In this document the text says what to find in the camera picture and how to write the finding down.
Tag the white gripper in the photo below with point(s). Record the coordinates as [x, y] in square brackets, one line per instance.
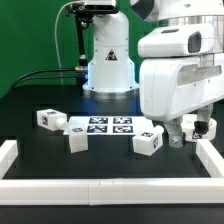
[172, 87]

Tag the white round stool seat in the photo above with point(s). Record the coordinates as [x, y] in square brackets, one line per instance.
[195, 129]

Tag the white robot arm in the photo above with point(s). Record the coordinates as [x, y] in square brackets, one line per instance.
[111, 71]

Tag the white marker sheet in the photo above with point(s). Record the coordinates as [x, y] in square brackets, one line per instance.
[112, 125]

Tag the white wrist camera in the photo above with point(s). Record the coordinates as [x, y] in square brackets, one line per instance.
[177, 41]

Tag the black camera on stand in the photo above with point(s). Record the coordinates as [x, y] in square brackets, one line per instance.
[84, 12]

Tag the white U-shaped frame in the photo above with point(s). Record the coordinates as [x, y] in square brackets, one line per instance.
[103, 191]

